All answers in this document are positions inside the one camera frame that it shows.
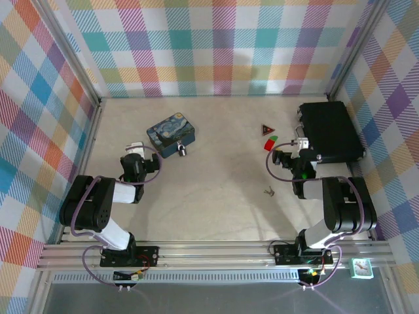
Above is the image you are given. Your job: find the aluminium corner post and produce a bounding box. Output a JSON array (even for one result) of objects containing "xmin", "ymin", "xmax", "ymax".
[
  {"xmin": 326, "ymin": 0, "xmax": 395, "ymax": 101},
  {"xmin": 31, "ymin": 0, "xmax": 103, "ymax": 106}
]

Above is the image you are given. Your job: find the small black connector board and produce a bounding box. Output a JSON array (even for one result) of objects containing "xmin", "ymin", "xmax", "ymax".
[
  {"xmin": 299, "ymin": 268, "xmax": 325, "ymax": 284},
  {"xmin": 113, "ymin": 270, "xmax": 145, "ymax": 283}
]

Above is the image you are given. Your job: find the mint green small clock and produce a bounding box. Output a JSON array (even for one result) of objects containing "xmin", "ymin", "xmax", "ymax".
[{"xmin": 350, "ymin": 257, "xmax": 374, "ymax": 281}]

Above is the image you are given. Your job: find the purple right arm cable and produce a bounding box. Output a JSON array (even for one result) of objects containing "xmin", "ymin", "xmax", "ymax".
[{"xmin": 265, "ymin": 141, "xmax": 366, "ymax": 290}]

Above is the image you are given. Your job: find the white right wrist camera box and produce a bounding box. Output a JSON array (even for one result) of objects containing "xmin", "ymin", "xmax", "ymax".
[{"xmin": 292, "ymin": 137, "xmax": 310, "ymax": 152}]

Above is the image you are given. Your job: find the black briefcase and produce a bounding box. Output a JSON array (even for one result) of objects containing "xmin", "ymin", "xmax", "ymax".
[{"xmin": 295, "ymin": 101, "xmax": 366, "ymax": 164}]

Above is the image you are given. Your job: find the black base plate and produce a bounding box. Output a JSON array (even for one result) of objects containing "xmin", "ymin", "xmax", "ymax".
[
  {"xmin": 100, "ymin": 245, "xmax": 160, "ymax": 268},
  {"xmin": 274, "ymin": 244, "xmax": 334, "ymax": 266}
]

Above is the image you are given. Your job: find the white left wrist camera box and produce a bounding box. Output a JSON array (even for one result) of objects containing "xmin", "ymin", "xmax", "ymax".
[{"xmin": 126, "ymin": 141, "xmax": 145, "ymax": 157}]

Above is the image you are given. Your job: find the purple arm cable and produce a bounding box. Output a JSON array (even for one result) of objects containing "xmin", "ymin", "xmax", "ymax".
[
  {"xmin": 69, "ymin": 145, "xmax": 164, "ymax": 289},
  {"xmin": 265, "ymin": 141, "xmax": 366, "ymax": 290}
]

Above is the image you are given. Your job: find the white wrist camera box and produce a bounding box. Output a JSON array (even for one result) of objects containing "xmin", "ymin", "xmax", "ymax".
[
  {"xmin": 292, "ymin": 137, "xmax": 310, "ymax": 152},
  {"xmin": 126, "ymin": 141, "xmax": 145, "ymax": 157}
]

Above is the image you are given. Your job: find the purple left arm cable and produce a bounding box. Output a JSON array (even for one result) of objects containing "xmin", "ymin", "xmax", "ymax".
[{"xmin": 69, "ymin": 145, "xmax": 164, "ymax": 289}]

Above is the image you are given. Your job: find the aluminium cross rail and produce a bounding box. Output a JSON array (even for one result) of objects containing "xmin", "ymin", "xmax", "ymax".
[{"xmin": 35, "ymin": 239, "xmax": 393, "ymax": 271}]

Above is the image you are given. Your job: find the red and green eraser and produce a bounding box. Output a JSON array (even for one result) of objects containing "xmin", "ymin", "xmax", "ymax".
[{"xmin": 263, "ymin": 133, "xmax": 280, "ymax": 152}]

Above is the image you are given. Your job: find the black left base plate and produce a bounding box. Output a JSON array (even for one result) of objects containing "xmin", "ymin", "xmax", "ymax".
[{"xmin": 100, "ymin": 245, "xmax": 160, "ymax": 268}]

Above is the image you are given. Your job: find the starry night tin box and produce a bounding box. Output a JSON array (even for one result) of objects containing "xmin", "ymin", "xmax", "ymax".
[{"xmin": 146, "ymin": 113, "xmax": 197, "ymax": 160}]

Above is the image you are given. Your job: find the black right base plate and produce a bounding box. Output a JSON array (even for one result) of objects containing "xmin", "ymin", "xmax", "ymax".
[{"xmin": 274, "ymin": 244, "xmax": 334, "ymax": 266}]

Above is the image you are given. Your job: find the slotted grey cable duct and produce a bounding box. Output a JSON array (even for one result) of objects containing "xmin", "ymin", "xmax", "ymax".
[{"xmin": 51, "ymin": 272, "xmax": 304, "ymax": 285}]

